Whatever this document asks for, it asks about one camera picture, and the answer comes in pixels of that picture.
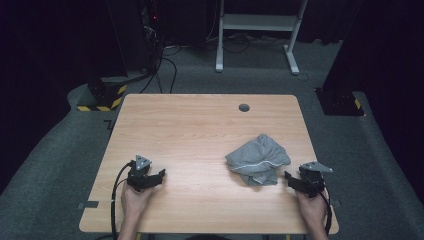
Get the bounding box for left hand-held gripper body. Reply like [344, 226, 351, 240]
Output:
[126, 154, 158, 193]

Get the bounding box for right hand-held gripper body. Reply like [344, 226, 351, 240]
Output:
[297, 161, 334, 199]

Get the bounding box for grey shorts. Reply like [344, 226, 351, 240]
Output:
[224, 133, 292, 187]

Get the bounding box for person's right hand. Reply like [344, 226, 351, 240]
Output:
[295, 189, 330, 228]

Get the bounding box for person's left hand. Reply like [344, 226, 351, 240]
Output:
[120, 181, 156, 218]

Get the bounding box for black yellow striped base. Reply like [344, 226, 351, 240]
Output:
[76, 76, 129, 113]

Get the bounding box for black stand base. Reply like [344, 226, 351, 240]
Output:
[314, 87, 366, 117]

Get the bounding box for dark equipment rack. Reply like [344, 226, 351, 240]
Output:
[139, 0, 165, 74]

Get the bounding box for white metal stand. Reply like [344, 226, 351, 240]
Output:
[215, 0, 310, 76]

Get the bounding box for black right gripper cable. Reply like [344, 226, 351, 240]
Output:
[318, 185, 334, 236]

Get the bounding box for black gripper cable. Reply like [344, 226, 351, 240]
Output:
[110, 161, 135, 240]
[318, 185, 334, 236]

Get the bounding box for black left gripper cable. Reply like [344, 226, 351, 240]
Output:
[110, 161, 135, 240]

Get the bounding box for black floor cable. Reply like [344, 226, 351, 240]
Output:
[139, 44, 183, 95]

